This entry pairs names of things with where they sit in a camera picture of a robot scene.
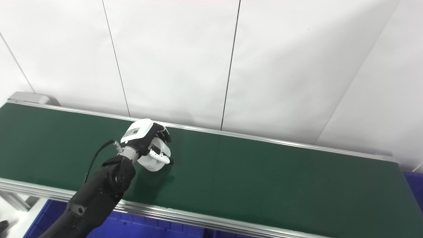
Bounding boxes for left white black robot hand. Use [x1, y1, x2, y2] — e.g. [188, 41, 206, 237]
[120, 118, 174, 165]

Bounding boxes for white rounded part two holes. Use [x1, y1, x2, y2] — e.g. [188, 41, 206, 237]
[137, 137, 172, 172]

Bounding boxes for blue plastic bin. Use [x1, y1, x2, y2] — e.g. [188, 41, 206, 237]
[22, 198, 208, 238]
[401, 171, 423, 214]

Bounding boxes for grey conveyor end housing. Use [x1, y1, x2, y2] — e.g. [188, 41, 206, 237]
[7, 92, 61, 107]

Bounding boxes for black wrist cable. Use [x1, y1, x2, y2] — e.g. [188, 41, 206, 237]
[83, 139, 124, 185]

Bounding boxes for green conveyor belt aluminium frame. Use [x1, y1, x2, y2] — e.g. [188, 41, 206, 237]
[0, 101, 423, 238]

